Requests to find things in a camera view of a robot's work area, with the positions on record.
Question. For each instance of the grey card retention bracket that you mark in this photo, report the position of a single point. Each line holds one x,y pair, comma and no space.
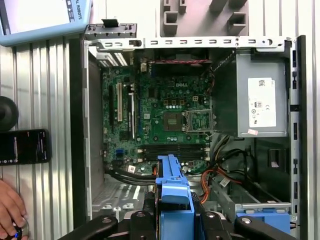
125,28

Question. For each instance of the blue plastic drive latch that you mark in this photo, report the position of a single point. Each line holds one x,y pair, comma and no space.
262,222

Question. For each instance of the CPU socket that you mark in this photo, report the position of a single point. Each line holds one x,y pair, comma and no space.
174,121

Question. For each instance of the small round black tool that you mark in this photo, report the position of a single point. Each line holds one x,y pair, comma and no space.
22,230

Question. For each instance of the pale blue teach pendant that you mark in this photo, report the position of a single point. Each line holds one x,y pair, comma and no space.
50,35

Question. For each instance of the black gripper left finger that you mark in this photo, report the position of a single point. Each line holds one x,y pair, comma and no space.
142,227

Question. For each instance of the person's bare hand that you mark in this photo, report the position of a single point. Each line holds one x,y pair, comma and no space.
10,207

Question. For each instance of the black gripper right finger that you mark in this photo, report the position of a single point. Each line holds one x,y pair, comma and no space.
212,227

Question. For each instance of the green motherboard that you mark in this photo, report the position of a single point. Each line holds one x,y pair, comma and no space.
155,120

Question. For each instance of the black RAM slot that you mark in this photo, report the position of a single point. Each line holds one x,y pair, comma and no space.
175,154
175,150
165,158
175,146

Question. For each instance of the grey power supply unit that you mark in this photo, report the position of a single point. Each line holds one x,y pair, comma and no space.
262,67

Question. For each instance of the grey metal drive cage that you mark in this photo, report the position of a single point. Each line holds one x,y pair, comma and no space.
262,207

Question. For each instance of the black smartphone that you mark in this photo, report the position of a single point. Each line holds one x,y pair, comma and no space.
25,146

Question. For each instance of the black open PC case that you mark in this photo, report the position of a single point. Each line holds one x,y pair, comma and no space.
77,125

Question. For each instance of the white expansion slot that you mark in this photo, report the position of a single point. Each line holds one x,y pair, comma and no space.
119,102

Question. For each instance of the metal socket cover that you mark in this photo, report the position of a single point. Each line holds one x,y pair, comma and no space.
200,131

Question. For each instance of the hard disk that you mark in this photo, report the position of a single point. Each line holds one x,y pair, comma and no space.
175,195

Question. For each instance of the black expansion slot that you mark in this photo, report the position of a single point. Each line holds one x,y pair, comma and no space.
110,110

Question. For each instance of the grey plastic parts rack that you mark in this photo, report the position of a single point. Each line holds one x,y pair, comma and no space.
200,22

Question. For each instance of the black round object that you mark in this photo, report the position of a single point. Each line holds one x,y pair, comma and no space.
7,112

